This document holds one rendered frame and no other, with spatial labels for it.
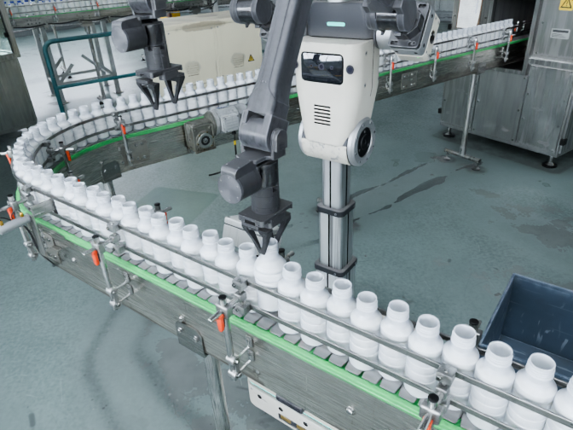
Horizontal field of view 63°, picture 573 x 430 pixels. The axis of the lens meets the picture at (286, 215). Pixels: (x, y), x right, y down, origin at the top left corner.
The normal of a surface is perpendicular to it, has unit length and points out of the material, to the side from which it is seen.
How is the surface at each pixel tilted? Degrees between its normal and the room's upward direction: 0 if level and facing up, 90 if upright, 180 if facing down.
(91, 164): 90
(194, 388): 0
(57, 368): 0
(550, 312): 90
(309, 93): 90
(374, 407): 90
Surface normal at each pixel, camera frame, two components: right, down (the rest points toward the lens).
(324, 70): -0.59, 0.42
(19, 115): 0.81, 0.25
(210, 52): 0.59, 0.37
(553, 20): -0.81, 0.32
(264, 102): -0.54, -0.04
